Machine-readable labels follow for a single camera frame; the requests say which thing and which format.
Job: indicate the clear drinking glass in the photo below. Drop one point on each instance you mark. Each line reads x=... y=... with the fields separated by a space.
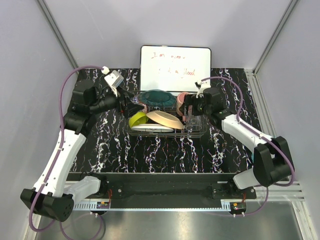
x=193 y=123

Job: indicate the teal scalloped plate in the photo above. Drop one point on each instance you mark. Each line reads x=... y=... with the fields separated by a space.
x=157 y=98

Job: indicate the red patterned bowl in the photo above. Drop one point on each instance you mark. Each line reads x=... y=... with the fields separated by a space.
x=146 y=107

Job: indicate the white watermelon plate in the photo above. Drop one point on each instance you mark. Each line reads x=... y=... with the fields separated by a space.
x=152 y=128

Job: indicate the yellow-green bowl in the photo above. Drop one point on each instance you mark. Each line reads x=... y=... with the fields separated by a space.
x=138 y=119

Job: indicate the black wire dish rack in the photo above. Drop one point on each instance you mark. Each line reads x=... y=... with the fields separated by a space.
x=177 y=133

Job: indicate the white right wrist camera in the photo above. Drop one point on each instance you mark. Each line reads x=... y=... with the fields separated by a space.
x=202 y=85

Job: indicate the pink mug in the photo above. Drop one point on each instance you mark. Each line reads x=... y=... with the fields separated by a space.
x=180 y=99

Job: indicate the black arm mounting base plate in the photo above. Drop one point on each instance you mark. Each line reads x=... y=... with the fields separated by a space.
x=148 y=191

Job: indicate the white dry-erase board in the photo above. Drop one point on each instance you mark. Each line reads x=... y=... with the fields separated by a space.
x=173 y=68

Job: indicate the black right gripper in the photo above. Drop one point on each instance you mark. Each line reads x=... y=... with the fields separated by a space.
x=191 y=99

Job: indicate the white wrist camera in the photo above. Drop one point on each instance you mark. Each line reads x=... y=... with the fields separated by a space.
x=202 y=85
x=113 y=80

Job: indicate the orange floral plate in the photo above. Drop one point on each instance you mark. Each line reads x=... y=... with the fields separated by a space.
x=165 y=119

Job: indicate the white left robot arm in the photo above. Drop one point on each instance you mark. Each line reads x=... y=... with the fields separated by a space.
x=49 y=196

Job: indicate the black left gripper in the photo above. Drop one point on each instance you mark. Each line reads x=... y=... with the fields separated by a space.
x=132 y=108

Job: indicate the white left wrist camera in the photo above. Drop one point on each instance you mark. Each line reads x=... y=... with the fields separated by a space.
x=113 y=80

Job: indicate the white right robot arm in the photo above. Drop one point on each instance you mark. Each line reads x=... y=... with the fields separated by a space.
x=271 y=156

